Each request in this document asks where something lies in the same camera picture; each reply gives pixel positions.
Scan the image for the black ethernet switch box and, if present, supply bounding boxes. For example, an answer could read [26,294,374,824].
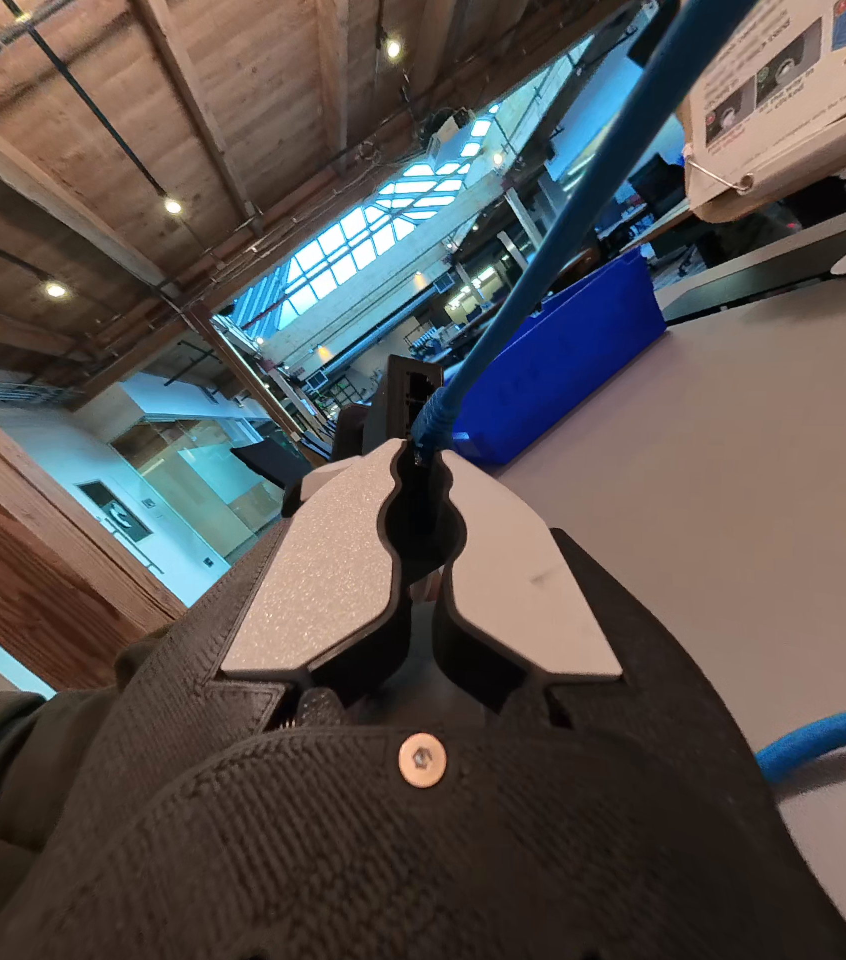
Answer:
[333,354,461,601]

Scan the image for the blue plastic bin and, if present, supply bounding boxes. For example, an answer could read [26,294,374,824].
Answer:
[453,247,667,466]

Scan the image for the blue ethernet cable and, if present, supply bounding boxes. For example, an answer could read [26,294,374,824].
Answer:
[411,0,846,785]

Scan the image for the person's left forearm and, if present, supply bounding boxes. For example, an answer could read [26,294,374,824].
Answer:
[0,626,172,960]

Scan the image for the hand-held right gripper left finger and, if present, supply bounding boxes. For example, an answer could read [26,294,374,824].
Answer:
[219,437,410,706]

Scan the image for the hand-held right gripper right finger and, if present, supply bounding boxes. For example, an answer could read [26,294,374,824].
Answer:
[434,448,625,714]

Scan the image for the printed instruction sheets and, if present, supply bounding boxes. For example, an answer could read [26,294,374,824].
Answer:
[681,0,846,204]

